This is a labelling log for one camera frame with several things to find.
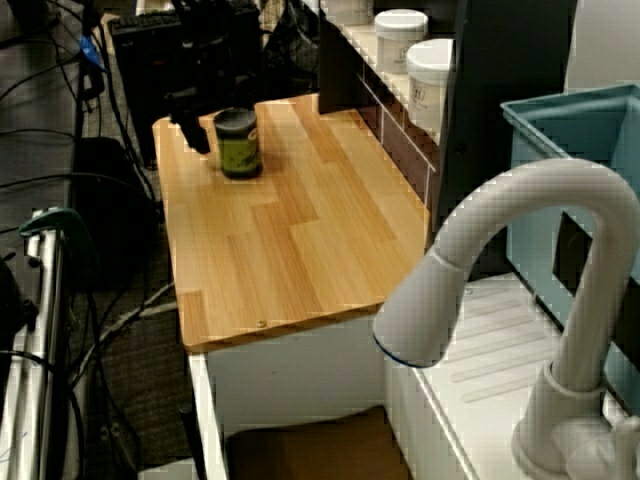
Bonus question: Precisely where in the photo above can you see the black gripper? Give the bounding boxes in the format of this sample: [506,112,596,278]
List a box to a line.
[167,74,261,155]

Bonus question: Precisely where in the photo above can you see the green can grey lid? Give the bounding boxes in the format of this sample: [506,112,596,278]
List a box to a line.
[213,108,264,180]

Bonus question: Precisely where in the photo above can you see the black equipment case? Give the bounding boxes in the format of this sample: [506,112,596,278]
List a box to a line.
[108,9,264,169]

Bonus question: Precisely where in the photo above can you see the black keyboard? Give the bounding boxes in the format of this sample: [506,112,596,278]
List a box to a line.
[108,13,181,36]

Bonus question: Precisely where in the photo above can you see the black upright panel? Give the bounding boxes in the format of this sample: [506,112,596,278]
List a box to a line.
[318,0,364,115]

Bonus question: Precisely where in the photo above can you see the blue tape piece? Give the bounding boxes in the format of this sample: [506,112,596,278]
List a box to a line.
[79,34,109,74]

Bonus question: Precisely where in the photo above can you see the wooden countertop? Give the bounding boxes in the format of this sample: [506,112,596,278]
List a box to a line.
[152,93,432,351]

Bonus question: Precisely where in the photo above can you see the cream shelf board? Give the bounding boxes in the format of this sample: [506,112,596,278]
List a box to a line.
[344,22,444,146]

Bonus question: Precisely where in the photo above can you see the green clamp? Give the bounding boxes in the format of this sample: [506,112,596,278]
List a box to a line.
[18,207,101,281]

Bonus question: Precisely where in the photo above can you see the white lidded jar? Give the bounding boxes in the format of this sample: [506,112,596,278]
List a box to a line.
[373,8,430,74]
[405,38,456,132]

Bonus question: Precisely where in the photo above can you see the white toy sink unit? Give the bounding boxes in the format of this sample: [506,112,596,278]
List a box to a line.
[187,272,640,480]

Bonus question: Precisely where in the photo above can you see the dark grey upright panel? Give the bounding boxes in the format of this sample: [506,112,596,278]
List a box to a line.
[432,0,579,281]

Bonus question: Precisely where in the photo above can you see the blue plastic bin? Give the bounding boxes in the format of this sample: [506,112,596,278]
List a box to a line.
[500,83,640,419]

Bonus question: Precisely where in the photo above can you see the grey toy faucet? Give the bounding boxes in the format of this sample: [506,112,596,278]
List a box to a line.
[372,158,640,480]

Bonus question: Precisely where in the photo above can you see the white floor cable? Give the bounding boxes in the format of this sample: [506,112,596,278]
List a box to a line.
[68,282,177,375]

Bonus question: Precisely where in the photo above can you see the aluminium frame rail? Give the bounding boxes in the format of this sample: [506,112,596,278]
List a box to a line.
[0,234,69,480]

